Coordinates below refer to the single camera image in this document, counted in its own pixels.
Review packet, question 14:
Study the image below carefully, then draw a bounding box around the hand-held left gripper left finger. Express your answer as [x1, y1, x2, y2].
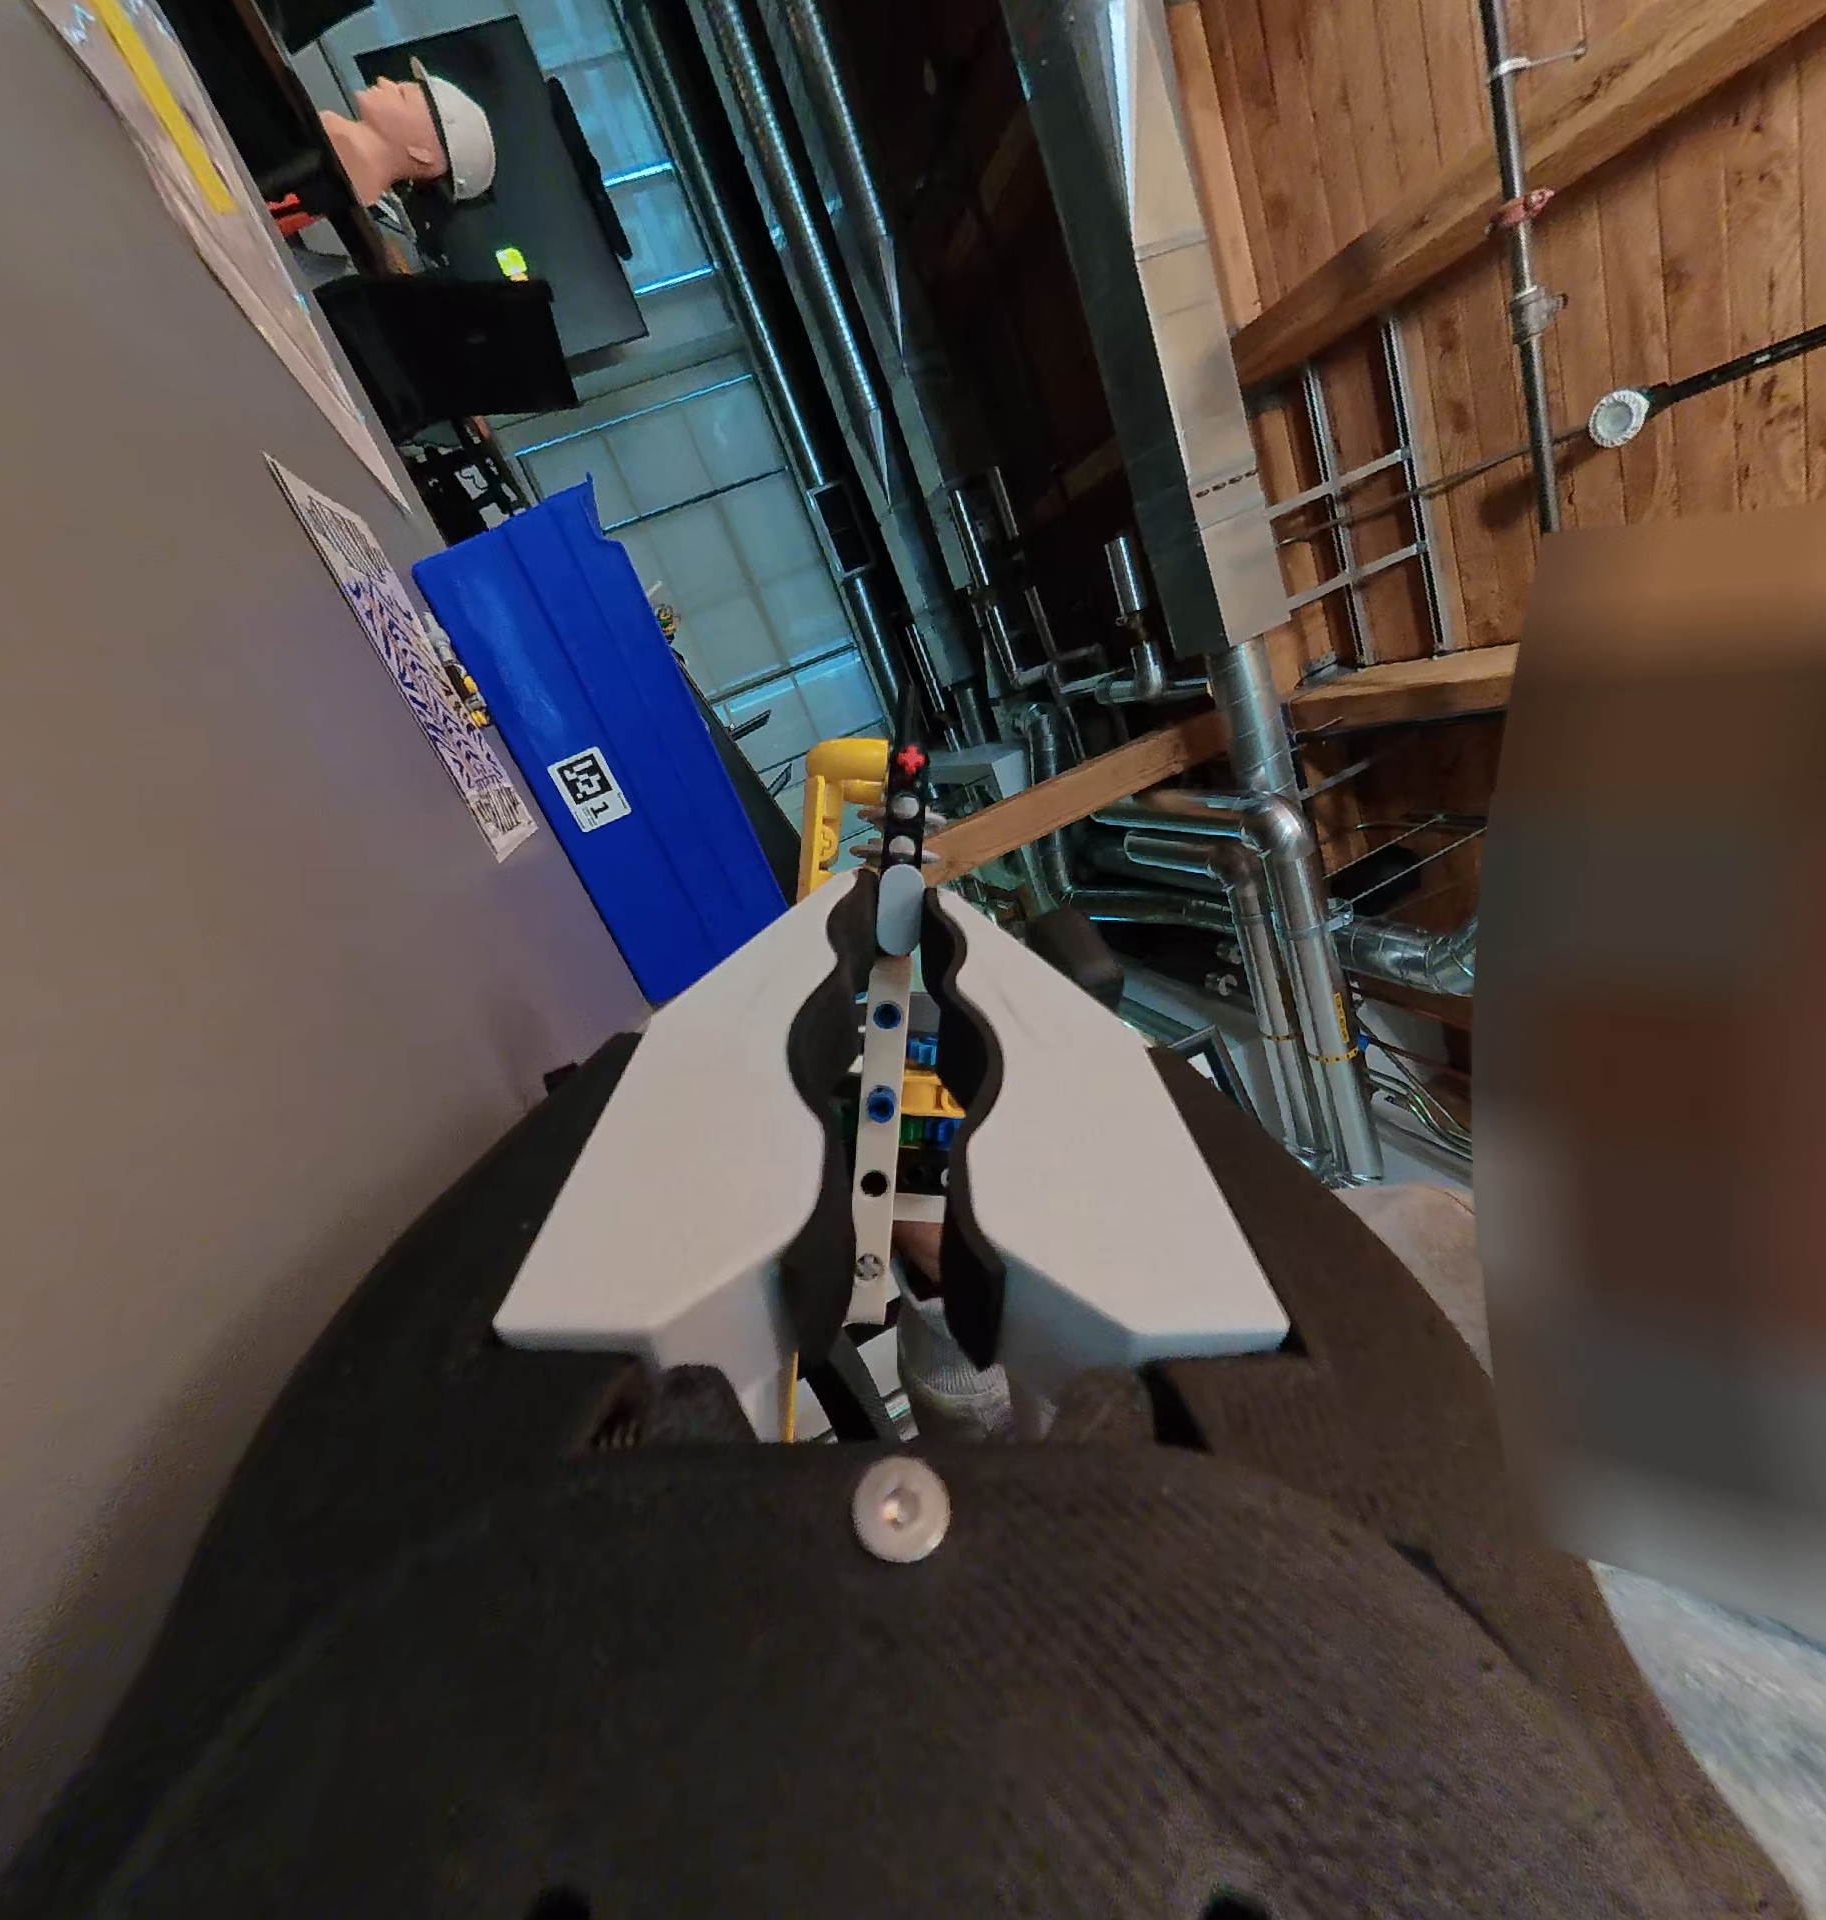
[492, 870, 886, 1445]

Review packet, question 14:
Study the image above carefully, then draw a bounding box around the round spiral metal duct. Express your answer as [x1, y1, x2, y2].
[700, 0, 992, 740]

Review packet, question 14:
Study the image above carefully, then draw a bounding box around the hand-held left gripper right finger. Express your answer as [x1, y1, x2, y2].
[920, 885, 1292, 1441]

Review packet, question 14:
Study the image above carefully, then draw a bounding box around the black box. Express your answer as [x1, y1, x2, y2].
[318, 274, 578, 439]

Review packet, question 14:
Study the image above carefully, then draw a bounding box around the silver elbow pipe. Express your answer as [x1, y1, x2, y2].
[1211, 644, 1389, 1189]

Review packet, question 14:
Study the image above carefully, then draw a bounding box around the printed sheet with yellow stripe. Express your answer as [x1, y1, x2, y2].
[28, 0, 413, 514]

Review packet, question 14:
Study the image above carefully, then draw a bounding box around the black monitor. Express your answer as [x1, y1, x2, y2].
[355, 16, 652, 364]

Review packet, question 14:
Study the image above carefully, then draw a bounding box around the rectangular metal duct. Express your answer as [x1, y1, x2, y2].
[1000, 0, 1292, 662]

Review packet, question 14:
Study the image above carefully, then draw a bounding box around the mannequin head with hard hat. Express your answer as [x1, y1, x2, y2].
[318, 59, 498, 207]

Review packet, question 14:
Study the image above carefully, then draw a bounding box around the patterned tag sheet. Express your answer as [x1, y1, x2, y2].
[264, 455, 539, 867]

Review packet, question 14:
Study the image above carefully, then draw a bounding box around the thin metal conduit pipe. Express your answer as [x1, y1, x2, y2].
[1477, 0, 1572, 537]

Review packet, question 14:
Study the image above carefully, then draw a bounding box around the multicoloured lego model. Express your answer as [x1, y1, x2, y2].
[787, 683, 977, 1340]

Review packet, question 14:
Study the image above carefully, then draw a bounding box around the grey cloth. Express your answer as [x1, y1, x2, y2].
[897, 1296, 1014, 1442]

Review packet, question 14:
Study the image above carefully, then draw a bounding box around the blue plastic bin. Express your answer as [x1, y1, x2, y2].
[409, 479, 794, 1007]

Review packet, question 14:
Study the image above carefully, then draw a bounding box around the black boom pole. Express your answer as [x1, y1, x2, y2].
[1641, 306, 1826, 417]

